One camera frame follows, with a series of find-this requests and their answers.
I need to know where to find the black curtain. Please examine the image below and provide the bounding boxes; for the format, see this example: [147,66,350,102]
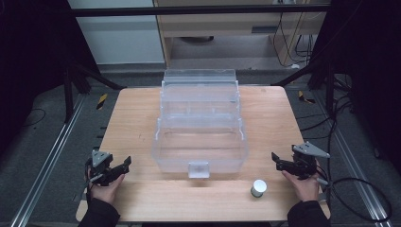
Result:
[306,0,401,178]
[0,0,100,159]

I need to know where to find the black horizontal bar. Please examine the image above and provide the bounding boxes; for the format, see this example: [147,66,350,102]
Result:
[66,3,332,18]

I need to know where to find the light wooden desk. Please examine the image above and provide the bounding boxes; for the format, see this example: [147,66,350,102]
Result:
[152,0,332,68]

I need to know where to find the yellow black striped tape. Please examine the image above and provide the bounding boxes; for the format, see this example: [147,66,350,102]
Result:
[297,90,317,105]
[96,93,109,111]

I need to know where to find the thick black looped cable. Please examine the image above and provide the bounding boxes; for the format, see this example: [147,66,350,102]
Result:
[316,176,393,223]

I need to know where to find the person's left hand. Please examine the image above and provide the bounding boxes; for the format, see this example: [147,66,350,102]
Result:
[89,172,126,204]

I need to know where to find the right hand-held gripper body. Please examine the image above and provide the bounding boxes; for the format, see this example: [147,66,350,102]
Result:
[290,141,331,182]

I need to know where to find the white cabinet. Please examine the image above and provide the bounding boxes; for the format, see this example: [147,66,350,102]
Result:
[67,0,166,66]

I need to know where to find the small white-lidded jar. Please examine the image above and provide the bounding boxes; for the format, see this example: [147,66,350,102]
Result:
[250,179,269,199]

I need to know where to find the clear plastic storage box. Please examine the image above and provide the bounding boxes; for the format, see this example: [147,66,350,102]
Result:
[151,68,250,180]

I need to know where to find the person's right hand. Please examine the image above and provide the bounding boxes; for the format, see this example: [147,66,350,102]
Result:
[281,159,322,203]

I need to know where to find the bundle of black cables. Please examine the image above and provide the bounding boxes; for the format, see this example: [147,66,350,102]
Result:
[271,11,316,69]

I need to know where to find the thin black floor cable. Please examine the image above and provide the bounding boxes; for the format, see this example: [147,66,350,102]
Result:
[22,108,47,129]

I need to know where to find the aluminium floor rail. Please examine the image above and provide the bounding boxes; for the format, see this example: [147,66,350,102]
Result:
[9,94,87,227]
[313,91,395,227]

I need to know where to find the black floor cables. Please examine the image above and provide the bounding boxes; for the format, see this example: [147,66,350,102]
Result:
[295,74,360,159]

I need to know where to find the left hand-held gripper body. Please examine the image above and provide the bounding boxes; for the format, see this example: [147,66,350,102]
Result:
[84,148,118,187]

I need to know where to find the black metal stand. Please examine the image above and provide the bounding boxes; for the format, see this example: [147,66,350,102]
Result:
[270,58,336,118]
[61,59,128,125]

